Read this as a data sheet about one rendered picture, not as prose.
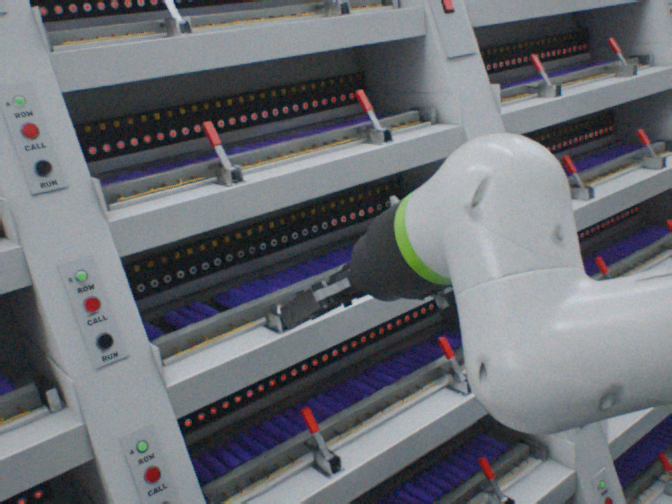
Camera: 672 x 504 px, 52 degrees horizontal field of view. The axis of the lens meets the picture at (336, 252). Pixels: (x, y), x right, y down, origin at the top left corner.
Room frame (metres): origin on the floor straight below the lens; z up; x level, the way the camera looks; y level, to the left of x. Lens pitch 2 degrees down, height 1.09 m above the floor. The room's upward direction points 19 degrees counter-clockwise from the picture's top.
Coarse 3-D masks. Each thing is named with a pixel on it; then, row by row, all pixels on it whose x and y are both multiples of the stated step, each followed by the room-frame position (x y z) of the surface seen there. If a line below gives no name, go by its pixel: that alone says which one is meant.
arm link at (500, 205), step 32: (448, 160) 0.55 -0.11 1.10; (480, 160) 0.52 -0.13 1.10; (512, 160) 0.51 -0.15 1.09; (544, 160) 0.52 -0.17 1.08; (416, 192) 0.60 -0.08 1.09; (448, 192) 0.53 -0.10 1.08; (480, 192) 0.52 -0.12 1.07; (512, 192) 0.51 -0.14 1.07; (544, 192) 0.51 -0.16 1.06; (416, 224) 0.58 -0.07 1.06; (448, 224) 0.53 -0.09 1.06; (480, 224) 0.51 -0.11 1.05; (512, 224) 0.50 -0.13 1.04; (544, 224) 0.50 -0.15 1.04; (416, 256) 0.59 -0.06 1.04; (448, 256) 0.54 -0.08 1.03; (480, 256) 0.51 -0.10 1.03; (512, 256) 0.50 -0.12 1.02; (544, 256) 0.50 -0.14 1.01; (576, 256) 0.51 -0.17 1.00
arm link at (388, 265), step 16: (384, 224) 0.63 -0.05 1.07; (368, 240) 0.65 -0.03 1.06; (384, 240) 0.62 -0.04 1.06; (368, 256) 0.65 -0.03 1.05; (384, 256) 0.62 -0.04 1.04; (400, 256) 0.61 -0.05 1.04; (384, 272) 0.63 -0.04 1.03; (400, 272) 0.62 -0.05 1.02; (400, 288) 0.63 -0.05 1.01; (416, 288) 0.63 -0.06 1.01; (432, 288) 0.62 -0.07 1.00
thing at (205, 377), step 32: (352, 224) 1.19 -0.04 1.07; (288, 256) 1.11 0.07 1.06; (192, 288) 1.01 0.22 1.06; (448, 288) 1.07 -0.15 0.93; (256, 320) 0.95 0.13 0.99; (320, 320) 0.92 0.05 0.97; (352, 320) 0.96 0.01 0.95; (384, 320) 1.00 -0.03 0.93; (224, 352) 0.86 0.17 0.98; (256, 352) 0.87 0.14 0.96; (288, 352) 0.90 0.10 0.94; (192, 384) 0.82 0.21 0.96; (224, 384) 0.84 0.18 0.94
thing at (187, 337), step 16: (288, 288) 0.98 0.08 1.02; (304, 288) 0.99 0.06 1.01; (256, 304) 0.94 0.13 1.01; (208, 320) 0.91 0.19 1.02; (224, 320) 0.91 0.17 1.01; (240, 320) 0.93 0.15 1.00; (176, 336) 0.87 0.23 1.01; (192, 336) 0.88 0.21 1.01; (208, 336) 0.90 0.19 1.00; (160, 352) 0.86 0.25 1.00; (176, 352) 0.87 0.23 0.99
